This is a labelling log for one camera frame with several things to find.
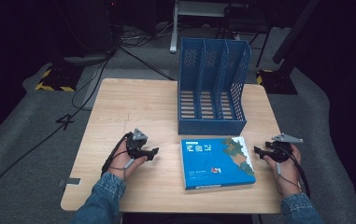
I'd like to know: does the white metal desk frame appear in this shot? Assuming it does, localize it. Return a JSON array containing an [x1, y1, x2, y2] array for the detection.
[[168, 0, 230, 55]]

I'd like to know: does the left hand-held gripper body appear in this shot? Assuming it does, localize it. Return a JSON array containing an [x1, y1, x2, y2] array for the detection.
[[125, 128, 150, 160]]

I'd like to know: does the person's left hand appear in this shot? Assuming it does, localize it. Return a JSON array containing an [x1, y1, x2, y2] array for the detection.
[[107, 139, 149, 181]]

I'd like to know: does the person's right hand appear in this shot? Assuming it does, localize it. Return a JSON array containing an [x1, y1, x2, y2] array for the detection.
[[263, 143, 303, 198]]

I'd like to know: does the long black floor cable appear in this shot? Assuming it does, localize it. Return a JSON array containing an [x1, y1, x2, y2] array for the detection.
[[0, 50, 115, 209]]

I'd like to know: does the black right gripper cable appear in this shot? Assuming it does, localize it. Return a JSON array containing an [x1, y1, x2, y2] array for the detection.
[[286, 148, 311, 199]]

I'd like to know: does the black slanted stand pole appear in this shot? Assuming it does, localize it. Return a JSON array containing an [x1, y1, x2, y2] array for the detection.
[[271, 0, 321, 65]]

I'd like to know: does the black chair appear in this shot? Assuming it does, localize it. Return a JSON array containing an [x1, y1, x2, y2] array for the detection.
[[219, 2, 274, 68]]

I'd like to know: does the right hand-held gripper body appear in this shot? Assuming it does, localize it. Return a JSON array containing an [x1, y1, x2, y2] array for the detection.
[[264, 133, 305, 163]]

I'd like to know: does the blue plastic file rack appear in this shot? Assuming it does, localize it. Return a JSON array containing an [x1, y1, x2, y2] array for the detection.
[[177, 36, 252, 136]]

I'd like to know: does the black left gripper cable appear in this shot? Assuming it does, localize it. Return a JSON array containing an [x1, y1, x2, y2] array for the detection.
[[100, 132, 134, 177]]

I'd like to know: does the dark computer tower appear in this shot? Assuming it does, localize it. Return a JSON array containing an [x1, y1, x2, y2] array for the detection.
[[80, 0, 124, 58]]

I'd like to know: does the yellow black striped stand base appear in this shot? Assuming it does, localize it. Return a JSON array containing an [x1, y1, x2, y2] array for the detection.
[[255, 68, 299, 96], [34, 63, 84, 93]]

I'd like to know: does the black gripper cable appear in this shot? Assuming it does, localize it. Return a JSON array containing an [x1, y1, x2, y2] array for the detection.
[[286, 148, 311, 199], [100, 132, 134, 177]]

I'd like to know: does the grey tape strip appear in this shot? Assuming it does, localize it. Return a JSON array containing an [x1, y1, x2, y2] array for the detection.
[[57, 176, 82, 189]]

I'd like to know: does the blue boxed book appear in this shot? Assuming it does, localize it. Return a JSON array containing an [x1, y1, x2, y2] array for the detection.
[[179, 135, 257, 191]]

